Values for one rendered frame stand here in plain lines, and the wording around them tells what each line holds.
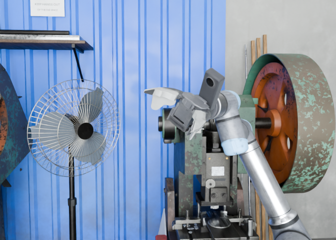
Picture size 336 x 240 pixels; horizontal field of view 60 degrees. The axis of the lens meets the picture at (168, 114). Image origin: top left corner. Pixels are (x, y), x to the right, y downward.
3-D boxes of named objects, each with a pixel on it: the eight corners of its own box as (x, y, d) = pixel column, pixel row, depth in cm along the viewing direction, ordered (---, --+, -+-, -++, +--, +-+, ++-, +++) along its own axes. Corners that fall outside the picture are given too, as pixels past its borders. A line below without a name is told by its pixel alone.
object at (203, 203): (234, 209, 169) (234, 200, 168) (199, 210, 167) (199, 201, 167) (226, 199, 185) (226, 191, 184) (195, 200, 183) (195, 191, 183)
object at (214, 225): (240, 262, 147) (241, 236, 146) (213, 263, 146) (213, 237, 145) (227, 238, 172) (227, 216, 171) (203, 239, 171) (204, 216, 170)
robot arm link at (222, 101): (231, 101, 80) (209, 85, 83) (224, 103, 76) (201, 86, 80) (218, 122, 83) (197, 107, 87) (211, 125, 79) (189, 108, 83)
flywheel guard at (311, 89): (333, 217, 137) (340, 41, 132) (275, 219, 135) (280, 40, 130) (254, 165, 240) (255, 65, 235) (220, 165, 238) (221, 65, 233)
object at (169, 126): (184, 148, 162) (185, 108, 161) (164, 148, 162) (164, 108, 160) (180, 141, 185) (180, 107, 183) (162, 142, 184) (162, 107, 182)
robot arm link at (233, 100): (246, 112, 89) (238, 86, 90) (231, 117, 81) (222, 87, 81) (223, 118, 94) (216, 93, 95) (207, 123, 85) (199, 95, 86)
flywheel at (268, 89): (338, 202, 142) (344, 54, 138) (298, 204, 141) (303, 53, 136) (274, 166, 214) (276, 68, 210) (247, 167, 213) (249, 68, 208)
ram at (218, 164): (232, 203, 163) (233, 151, 161) (206, 204, 162) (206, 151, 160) (224, 193, 180) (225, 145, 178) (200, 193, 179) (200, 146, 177)
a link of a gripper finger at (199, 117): (195, 152, 62) (194, 131, 71) (208, 131, 60) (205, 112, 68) (181, 147, 62) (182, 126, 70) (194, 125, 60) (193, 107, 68)
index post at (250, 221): (253, 236, 164) (253, 219, 163) (247, 236, 163) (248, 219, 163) (251, 233, 166) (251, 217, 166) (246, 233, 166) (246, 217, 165)
